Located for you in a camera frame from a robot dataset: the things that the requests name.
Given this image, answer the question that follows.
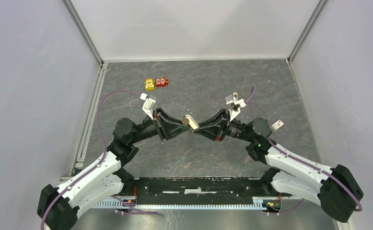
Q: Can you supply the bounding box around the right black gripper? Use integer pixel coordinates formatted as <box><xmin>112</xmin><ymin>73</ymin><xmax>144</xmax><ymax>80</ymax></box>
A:
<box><xmin>193</xmin><ymin>108</ymin><xmax>255</xmax><ymax>143</ymax></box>

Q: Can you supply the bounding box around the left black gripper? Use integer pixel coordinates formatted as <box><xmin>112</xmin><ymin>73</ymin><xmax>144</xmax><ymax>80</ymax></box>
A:
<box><xmin>129</xmin><ymin>107</ymin><xmax>190</xmax><ymax>144</ymax></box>

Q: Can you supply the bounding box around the brown white stapler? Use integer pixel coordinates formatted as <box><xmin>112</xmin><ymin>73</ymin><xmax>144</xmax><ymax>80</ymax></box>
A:
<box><xmin>181</xmin><ymin>115</ymin><xmax>199</xmax><ymax>130</ymax></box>

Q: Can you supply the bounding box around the white staple box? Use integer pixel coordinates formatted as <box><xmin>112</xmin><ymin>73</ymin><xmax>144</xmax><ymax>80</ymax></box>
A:
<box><xmin>271</xmin><ymin>120</ymin><xmax>284</xmax><ymax>131</ymax></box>

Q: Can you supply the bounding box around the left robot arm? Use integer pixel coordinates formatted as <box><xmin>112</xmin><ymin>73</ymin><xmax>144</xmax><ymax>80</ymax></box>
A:
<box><xmin>37</xmin><ymin>108</ymin><xmax>200</xmax><ymax>230</ymax></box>

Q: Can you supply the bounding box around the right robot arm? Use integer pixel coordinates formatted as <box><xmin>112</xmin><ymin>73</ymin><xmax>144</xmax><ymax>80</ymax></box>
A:
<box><xmin>190</xmin><ymin>110</ymin><xmax>364</xmax><ymax>222</ymax></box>

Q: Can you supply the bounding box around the red toy block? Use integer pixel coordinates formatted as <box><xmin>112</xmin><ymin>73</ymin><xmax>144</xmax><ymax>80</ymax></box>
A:
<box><xmin>155</xmin><ymin>77</ymin><xmax>168</xmax><ymax>87</ymax></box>

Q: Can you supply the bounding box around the yellow toy block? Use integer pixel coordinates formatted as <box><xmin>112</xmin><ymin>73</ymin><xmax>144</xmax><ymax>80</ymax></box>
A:
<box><xmin>145</xmin><ymin>79</ymin><xmax>155</xmax><ymax>91</ymax></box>

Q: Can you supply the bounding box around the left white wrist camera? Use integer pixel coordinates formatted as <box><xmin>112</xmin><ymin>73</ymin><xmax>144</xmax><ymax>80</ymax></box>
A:
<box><xmin>140</xmin><ymin>93</ymin><xmax>156</xmax><ymax>119</ymax></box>

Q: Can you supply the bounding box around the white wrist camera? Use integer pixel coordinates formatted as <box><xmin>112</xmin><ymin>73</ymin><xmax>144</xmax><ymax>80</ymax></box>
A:
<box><xmin>225</xmin><ymin>92</ymin><xmax>246</xmax><ymax>121</ymax></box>
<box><xmin>140</xmin><ymin>93</ymin><xmax>156</xmax><ymax>119</ymax></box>

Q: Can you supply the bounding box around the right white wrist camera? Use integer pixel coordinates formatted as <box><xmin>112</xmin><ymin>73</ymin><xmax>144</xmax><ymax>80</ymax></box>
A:
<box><xmin>225</xmin><ymin>92</ymin><xmax>246</xmax><ymax>121</ymax></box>

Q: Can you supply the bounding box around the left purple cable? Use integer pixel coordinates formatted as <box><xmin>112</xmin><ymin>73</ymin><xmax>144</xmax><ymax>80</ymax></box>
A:
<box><xmin>40</xmin><ymin>89</ymin><xmax>143</xmax><ymax>230</ymax></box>

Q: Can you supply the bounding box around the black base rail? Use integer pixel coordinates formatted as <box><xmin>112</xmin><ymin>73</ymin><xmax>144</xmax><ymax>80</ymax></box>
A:
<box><xmin>117</xmin><ymin>177</ymin><xmax>290</xmax><ymax>206</ymax></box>

